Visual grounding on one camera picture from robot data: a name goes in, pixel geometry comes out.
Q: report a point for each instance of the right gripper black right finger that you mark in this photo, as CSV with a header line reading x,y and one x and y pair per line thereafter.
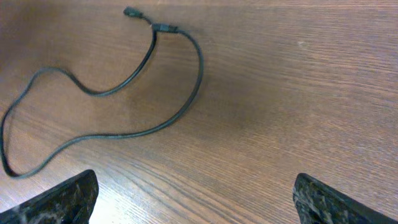
x,y
317,202

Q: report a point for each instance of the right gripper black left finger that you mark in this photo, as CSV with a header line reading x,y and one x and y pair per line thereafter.
x,y
71,201

